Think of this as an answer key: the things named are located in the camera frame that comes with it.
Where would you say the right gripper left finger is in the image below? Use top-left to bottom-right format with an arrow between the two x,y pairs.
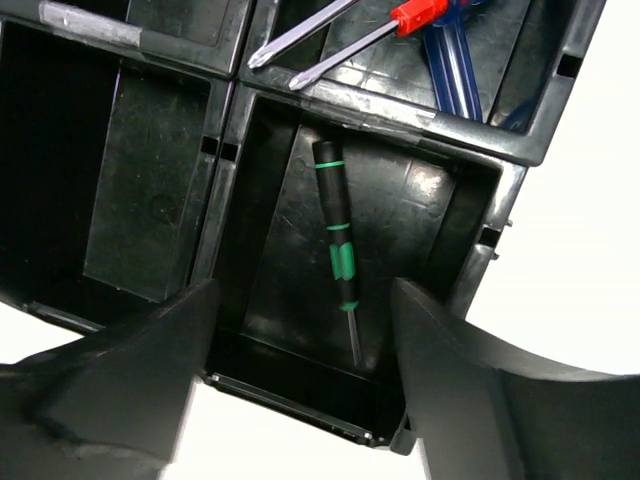
1,280 -> 219,479

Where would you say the blue handle screwdriver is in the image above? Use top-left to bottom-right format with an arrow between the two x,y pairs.
288,0 -> 484,121
247,0 -> 357,70

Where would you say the green black precision screwdriver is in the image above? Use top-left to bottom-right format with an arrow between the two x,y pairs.
312,140 -> 362,367

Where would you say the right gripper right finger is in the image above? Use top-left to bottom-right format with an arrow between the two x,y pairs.
391,278 -> 639,479

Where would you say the black six-compartment tray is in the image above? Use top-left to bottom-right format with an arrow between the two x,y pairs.
1,1 -> 604,455

